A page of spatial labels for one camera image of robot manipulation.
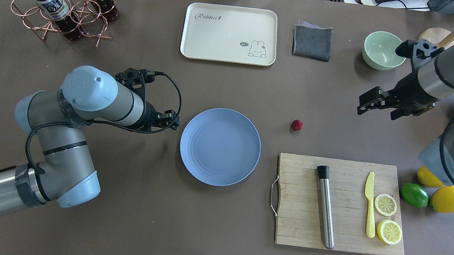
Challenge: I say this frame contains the yellow plastic knife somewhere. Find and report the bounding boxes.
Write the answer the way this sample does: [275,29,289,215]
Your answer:
[364,171,376,238]

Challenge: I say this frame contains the cream rabbit tray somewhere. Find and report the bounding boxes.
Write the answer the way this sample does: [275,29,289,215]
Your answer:
[180,2,278,66]

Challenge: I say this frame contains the blue plate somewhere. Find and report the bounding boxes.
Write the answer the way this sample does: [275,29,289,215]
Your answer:
[180,108,262,187]

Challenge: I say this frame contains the tea bottle front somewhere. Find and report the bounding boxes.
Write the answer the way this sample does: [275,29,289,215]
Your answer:
[35,0,83,41]

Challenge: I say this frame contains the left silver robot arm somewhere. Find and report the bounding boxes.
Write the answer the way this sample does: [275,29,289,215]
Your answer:
[0,65,180,216]

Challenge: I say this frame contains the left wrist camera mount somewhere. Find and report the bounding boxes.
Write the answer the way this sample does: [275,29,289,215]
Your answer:
[114,68,156,101]

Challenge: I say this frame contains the lemon slice upper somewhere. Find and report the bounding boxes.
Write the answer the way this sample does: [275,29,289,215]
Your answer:
[374,193,398,217]

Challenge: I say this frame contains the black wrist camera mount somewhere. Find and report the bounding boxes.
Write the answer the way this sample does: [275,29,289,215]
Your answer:
[395,39,445,72]

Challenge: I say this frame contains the lemon whole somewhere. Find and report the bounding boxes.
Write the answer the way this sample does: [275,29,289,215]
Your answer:
[416,165,444,188]
[430,186,454,213]

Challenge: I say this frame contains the green lime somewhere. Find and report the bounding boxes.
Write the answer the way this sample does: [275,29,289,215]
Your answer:
[400,183,429,208]

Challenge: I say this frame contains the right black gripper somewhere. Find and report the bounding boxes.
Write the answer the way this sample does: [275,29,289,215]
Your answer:
[357,73,437,120]

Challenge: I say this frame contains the green bowl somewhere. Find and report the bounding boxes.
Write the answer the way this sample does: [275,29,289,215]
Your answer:
[362,31,405,71]

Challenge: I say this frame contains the copper wire bottle rack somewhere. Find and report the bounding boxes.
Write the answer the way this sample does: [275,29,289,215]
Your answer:
[10,0,120,46]

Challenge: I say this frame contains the lemon upper whole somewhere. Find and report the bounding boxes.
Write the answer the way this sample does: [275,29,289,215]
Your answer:
[416,165,444,188]

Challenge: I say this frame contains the steel muddler black tip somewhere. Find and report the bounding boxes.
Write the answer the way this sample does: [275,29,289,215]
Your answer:
[317,165,335,250]

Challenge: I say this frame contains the lemon half lower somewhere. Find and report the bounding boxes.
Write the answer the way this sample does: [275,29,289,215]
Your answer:
[376,219,403,245]

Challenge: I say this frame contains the grey folded cloth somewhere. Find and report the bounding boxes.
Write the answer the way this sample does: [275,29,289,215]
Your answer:
[293,21,334,62]

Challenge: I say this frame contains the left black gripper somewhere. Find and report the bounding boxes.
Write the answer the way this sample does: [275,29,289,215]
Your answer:
[139,102,180,131]

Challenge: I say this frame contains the lemon lower whole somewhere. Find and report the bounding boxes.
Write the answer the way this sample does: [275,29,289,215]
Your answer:
[430,186,454,213]

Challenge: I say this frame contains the wooden cutting board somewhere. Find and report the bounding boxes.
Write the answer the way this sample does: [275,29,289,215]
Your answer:
[275,153,404,255]

